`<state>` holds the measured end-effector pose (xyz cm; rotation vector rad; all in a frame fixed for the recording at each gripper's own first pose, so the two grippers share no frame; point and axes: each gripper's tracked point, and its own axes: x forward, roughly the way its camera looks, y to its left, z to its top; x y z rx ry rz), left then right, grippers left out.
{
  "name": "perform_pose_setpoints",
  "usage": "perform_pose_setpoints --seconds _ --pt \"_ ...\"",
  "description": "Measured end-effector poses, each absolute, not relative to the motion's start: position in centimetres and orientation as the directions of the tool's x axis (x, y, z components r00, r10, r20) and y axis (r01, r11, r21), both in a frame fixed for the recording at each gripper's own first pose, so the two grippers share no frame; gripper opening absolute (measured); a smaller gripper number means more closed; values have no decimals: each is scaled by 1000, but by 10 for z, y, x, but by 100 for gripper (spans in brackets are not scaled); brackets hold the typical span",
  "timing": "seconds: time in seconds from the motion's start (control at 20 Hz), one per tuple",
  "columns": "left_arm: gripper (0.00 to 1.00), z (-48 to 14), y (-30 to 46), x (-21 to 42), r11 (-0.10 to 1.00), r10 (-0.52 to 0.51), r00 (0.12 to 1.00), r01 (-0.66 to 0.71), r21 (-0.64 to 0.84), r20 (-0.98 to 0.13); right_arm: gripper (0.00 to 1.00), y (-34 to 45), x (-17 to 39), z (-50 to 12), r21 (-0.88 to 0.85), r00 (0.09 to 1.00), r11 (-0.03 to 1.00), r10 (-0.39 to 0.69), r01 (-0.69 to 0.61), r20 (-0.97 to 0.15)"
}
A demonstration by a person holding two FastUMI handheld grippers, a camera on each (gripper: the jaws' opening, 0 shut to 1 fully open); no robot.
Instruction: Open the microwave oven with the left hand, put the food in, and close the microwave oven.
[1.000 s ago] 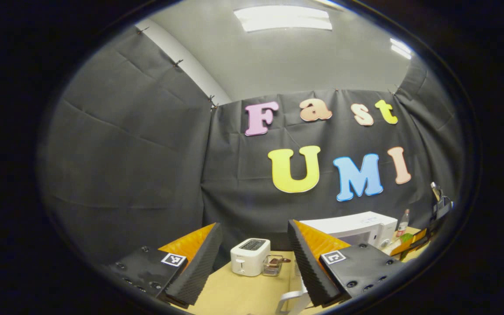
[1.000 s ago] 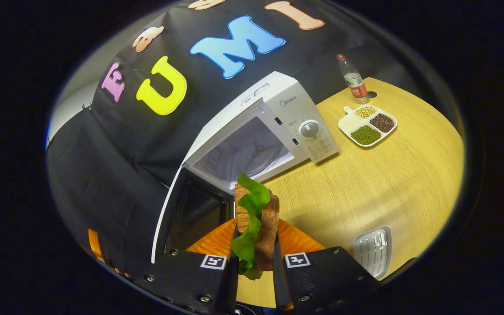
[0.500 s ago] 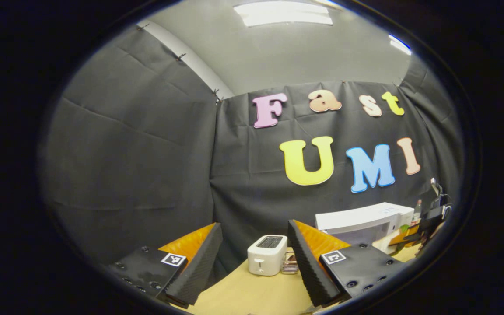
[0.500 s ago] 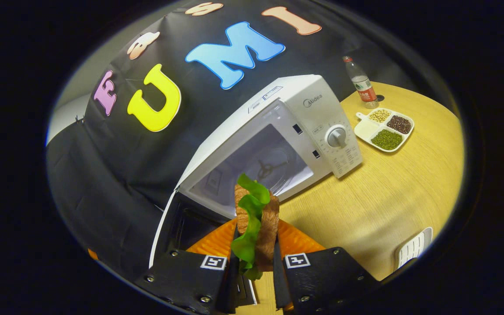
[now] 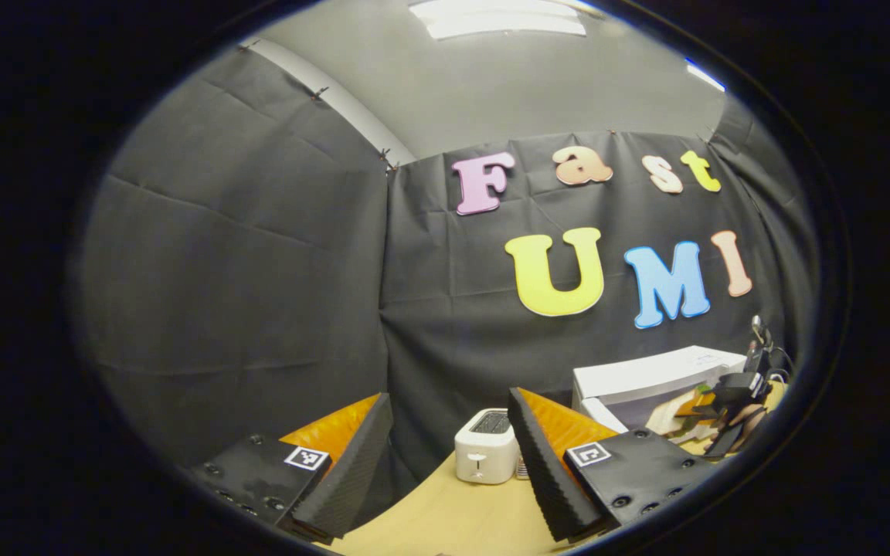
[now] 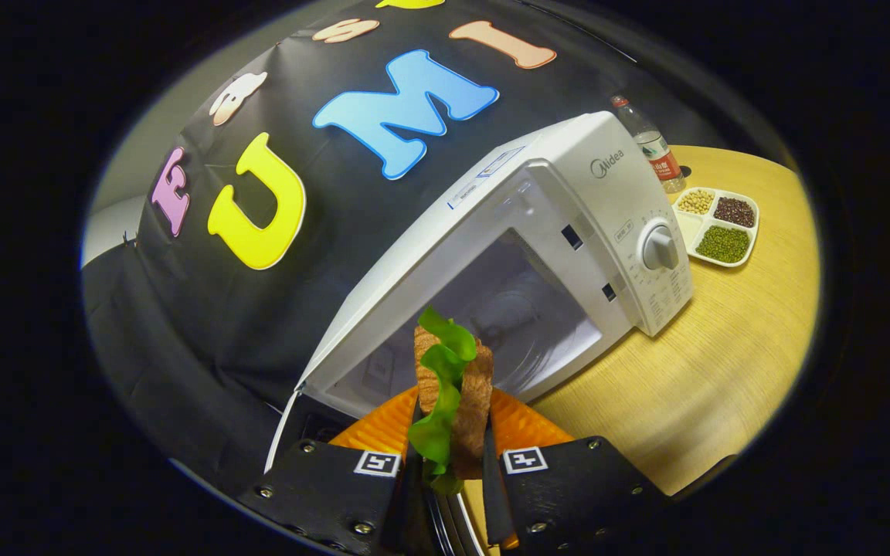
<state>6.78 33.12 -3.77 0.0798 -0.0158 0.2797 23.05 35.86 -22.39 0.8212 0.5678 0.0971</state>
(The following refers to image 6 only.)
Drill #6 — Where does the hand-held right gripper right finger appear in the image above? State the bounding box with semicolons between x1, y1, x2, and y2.
484;388;674;556

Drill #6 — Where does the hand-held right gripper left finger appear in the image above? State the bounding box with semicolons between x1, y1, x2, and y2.
238;385;424;556

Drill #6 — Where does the lettuce toast sandwich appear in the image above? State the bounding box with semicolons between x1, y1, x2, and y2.
408;307;494;495

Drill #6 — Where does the white microwave oven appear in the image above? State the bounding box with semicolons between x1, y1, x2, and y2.
263;110;695;473

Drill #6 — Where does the white divided dish of beans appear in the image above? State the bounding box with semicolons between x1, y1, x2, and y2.
673;186;760;269

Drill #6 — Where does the clear red label water bottle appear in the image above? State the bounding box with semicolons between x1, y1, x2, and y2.
610;94;688;194

